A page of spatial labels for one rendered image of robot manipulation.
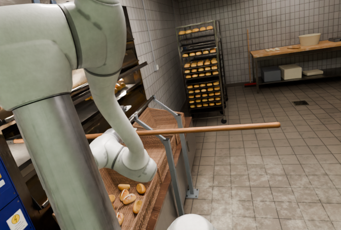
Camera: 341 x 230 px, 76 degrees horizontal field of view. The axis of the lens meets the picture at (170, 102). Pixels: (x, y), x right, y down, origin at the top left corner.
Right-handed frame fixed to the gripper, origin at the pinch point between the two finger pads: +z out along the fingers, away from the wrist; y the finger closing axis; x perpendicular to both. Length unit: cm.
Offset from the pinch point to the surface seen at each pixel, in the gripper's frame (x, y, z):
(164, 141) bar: 3, 37, 40
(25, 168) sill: -56, 14, -24
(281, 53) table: 174, 46, 414
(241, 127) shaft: 58, 12, 5
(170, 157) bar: 5, 52, 40
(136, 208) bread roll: -14, 67, 4
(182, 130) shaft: 26.7, 12.0, 5.0
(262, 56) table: 136, 46, 415
